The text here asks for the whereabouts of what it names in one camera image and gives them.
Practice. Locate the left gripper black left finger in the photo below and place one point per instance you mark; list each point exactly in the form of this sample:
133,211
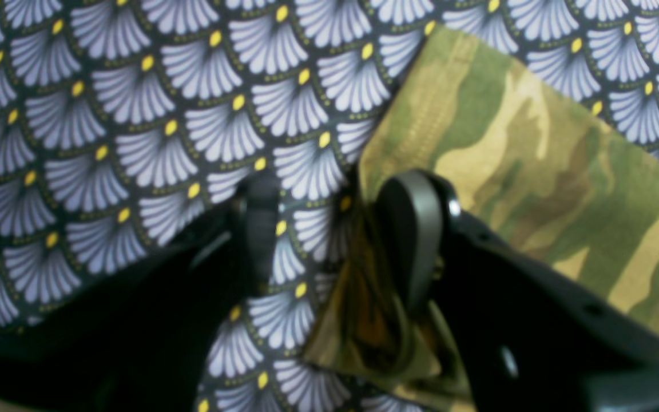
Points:
140,340

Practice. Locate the purple fan-pattern tablecloth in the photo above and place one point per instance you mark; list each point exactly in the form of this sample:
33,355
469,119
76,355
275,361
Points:
121,122

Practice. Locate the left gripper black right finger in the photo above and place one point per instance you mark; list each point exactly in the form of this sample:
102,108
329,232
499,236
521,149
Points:
529,338

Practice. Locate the camouflage T-shirt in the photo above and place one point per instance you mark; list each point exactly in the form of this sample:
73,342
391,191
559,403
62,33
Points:
542,172

